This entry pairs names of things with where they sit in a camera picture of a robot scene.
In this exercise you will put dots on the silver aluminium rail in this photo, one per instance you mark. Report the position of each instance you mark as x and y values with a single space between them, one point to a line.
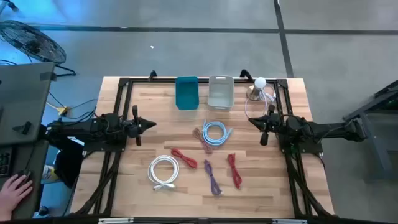
115 221
289 221

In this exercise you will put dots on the white bulb lamp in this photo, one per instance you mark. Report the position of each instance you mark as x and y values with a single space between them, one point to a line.
260 82

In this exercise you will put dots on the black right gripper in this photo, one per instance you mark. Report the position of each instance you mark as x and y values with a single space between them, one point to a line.
271 123

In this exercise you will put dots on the black floor fan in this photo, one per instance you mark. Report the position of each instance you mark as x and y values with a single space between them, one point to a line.
31 42

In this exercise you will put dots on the black computer mouse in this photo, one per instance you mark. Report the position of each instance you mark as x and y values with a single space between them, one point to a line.
25 175

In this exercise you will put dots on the teal plastic bin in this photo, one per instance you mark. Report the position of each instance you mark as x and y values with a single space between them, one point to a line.
186 93

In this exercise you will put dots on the yellow power plug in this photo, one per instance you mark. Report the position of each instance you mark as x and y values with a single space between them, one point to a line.
63 110

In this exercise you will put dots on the grey desk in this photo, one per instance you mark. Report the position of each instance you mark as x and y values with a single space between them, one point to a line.
21 99

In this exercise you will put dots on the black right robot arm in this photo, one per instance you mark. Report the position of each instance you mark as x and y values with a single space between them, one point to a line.
326 129

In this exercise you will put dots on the black aluminium table frame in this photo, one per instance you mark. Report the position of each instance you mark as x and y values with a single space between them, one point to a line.
155 80

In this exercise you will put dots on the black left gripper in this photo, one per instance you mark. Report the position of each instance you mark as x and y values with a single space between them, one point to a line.
136 127

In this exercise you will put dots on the white plastic bin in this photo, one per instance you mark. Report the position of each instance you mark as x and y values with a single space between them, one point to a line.
220 93

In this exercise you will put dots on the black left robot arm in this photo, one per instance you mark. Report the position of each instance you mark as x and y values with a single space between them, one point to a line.
77 127

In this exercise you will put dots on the black desk bracket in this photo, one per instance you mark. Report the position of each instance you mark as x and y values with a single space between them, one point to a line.
23 128

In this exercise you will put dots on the person's hand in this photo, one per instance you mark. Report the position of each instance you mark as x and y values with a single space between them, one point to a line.
11 196

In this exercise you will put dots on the black keyboard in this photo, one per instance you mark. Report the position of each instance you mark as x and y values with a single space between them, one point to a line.
4 161

